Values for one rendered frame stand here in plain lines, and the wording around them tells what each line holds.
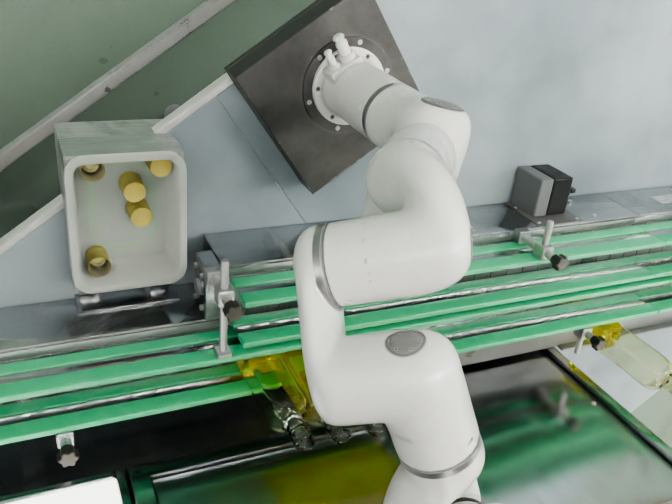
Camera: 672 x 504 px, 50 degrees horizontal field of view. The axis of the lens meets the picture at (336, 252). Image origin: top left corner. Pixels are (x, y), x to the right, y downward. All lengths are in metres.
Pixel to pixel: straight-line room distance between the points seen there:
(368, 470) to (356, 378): 0.57
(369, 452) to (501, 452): 0.25
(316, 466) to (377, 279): 0.59
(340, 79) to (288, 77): 0.08
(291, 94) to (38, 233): 0.45
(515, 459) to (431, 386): 0.72
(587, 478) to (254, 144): 0.81
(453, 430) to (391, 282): 0.15
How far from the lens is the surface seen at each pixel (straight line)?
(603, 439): 1.46
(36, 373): 1.14
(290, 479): 1.18
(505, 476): 1.31
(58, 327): 1.20
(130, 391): 1.20
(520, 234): 1.39
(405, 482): 0.76
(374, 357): 0.65
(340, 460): 1.22
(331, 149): 1.21
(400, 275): 0.65
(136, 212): 1.14
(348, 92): 1.08
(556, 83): 1.51
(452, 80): 1.36
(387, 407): 0.65
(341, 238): 0.67
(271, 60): 1.12
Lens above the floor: 1.84
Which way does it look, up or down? 53 degrees down
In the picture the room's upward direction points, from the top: 138 degrees clockwise
